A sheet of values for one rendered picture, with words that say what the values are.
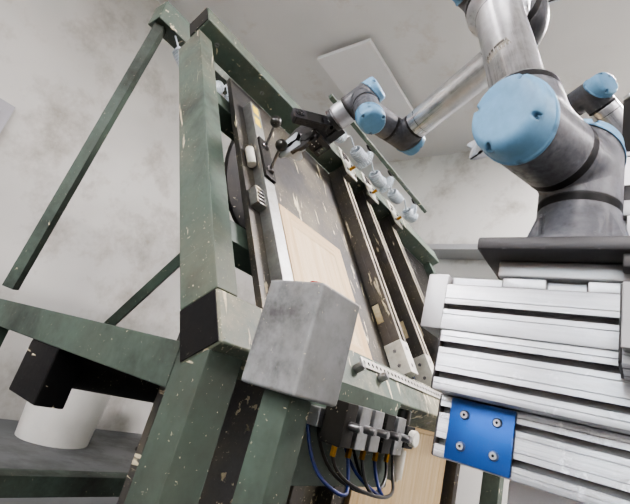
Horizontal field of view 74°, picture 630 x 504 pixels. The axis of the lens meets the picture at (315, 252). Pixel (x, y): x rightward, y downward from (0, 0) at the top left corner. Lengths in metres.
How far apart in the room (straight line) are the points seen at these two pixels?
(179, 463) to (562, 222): 0.72
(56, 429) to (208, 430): 2.70
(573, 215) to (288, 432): 0.53
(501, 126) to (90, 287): 3.80
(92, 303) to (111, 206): 0.87
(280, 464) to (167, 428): 0.24
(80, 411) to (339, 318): 2.92
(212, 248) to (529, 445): 0.66
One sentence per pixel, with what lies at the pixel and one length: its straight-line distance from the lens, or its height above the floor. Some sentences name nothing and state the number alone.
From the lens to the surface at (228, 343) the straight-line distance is 0.81.
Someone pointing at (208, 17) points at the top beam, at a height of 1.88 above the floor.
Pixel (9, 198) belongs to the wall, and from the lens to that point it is 3.95.
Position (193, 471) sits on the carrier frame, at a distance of 0.86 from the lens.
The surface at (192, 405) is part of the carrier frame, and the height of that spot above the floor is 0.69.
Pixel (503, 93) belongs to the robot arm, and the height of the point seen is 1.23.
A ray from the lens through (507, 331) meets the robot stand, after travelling 0.66.
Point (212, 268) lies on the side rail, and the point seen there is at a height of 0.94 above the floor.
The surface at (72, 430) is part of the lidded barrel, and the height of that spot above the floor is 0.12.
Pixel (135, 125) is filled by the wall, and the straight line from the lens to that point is 4.46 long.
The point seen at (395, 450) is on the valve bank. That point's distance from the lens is 1.18.
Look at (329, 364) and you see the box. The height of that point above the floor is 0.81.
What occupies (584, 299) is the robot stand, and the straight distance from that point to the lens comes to 0.66.
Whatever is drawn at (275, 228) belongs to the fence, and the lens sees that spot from 1.21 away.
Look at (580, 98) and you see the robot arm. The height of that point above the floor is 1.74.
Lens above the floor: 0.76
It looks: 18 degrees up
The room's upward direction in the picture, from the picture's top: 16 degrees clockwise
